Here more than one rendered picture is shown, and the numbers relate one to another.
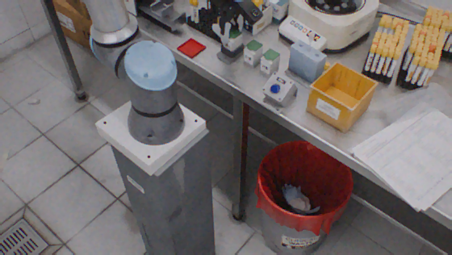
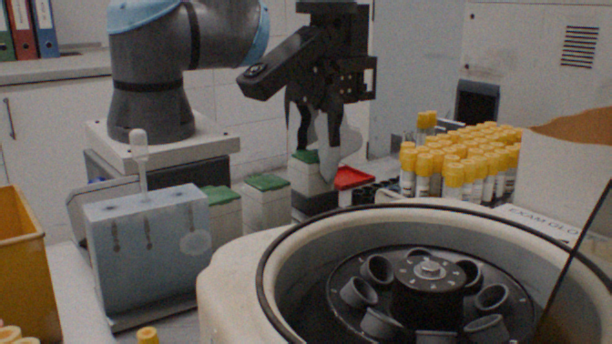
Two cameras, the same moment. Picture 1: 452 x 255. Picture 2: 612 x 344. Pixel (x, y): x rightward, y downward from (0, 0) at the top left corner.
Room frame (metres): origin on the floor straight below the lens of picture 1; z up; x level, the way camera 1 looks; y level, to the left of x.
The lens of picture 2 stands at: (1.20, -0.61, 1.15)
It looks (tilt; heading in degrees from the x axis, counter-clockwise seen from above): 20 degrees down; 102
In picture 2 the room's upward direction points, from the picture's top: straight up
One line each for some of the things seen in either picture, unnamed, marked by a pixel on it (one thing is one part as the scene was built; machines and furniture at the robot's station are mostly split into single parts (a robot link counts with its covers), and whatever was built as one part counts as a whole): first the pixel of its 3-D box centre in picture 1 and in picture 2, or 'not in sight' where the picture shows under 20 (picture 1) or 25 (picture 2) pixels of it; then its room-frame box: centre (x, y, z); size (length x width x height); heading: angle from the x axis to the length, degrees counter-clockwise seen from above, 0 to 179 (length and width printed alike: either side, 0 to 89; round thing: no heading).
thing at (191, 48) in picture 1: (191, 48); (343, 177); (1.11, 0.11, 0.88); 0.07 x 0.07 x 0.01; 49
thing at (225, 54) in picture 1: (232, 49); (310, 200); (1.08, -0.02, 0.89); 0.09 x 0.05 x 0.04; 137
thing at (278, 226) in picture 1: (297, 202); not in sight; (0.91, -0.29, 0.22); 0.38 x 0.37 x 0.44; 49
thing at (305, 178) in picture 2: (232, 42); (311, 180); (1.09, -0.02, 0.92); 0.05 x 0.04 x 0.06; 137
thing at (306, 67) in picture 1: (306, 63); (151, 251); (0.98, -0.24, 0.92); 0.10 x 0.07 x 0.10; 44
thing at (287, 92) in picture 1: (283, 85); (112, 217); (0.89, -0.17, 0.92); 0.13 x 0.07 x 0.08; 139
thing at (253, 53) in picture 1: (253, 53); (266, 207); (1.04, -0.09, 0.91); 0.05 x 0.04 x 0.07; 139
